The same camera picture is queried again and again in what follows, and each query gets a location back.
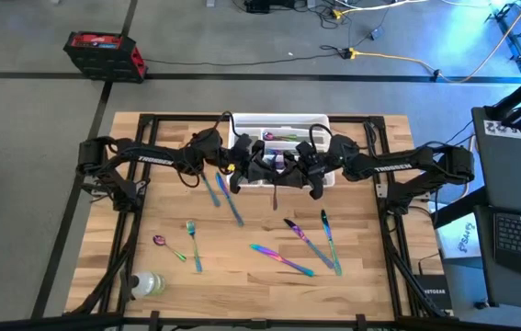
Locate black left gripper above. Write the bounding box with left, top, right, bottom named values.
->
left=230, top=132, right=279, bottom=194

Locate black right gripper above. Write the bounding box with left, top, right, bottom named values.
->
left=280, top=140, right=334, bottom=201

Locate iridescent rainbow knife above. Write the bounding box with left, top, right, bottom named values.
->
left=282, top=218, right=337, bottom=270
left=199, top=171, right=221, bottom=209
left=215, top=171, right=245, bottom=228
left=318, top=208, right=344, bottom=277
left=249, top=243, right=317, bottom=279

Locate white cutlery organizer tray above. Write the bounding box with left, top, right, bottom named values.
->
left=227, top=113, right=337, bottom=189

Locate clear plastic bottle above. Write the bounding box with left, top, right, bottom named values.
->
left=130, top=270, right=167, bottom=301

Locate black slanted cart strut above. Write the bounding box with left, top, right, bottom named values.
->
left=432, top=186, right=490, bottom=229

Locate black power strip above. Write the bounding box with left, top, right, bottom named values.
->
left=244, top=0, right=296, bottom=14

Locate black horizontal beam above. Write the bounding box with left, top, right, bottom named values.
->
left=0, top=312, right=521, bottom=331

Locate white printed paper sign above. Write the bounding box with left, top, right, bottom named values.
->
left=437, top=213, right=483, bottom=260

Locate black Netgear router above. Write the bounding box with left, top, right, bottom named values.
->
left=413, top=273, right=454, bottom=313

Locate red black toolbox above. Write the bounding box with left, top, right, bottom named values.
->
left=62, top=30, right=149, bottom=85

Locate white printed sticker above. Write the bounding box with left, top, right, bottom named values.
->
left=483, top=120, right=521, bottom=143

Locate black laptop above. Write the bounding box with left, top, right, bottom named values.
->
left=473, top=204, right=521, bottom=314

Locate black light stand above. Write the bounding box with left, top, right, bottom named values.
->
left=484, top=0, right=521, bottom=82

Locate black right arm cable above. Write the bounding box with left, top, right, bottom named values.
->
left=308, top=122, right=335, bottom=144

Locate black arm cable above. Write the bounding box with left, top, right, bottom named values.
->
left=308, top=122, right=335, bottom=144
left=215, top=110, right=244, bottom=139

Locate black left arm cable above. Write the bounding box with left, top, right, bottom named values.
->
left=215, top=110, right=244, bottom=139

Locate thin black floor cable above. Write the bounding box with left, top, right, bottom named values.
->
left=143, top=51, right=351, bottom=68

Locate yellow extension cable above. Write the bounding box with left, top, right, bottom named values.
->
left=349, top=48, right=443, bottom=77

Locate black hanging cable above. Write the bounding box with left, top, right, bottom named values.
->
left=441, top=120, right=477, bottom=149

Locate white floor cable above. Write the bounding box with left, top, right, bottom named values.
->
left=331, top=0, right=431, bottom=16

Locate tan floor cable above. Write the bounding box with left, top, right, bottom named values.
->
left=436, top=0, right=521, bottom=85

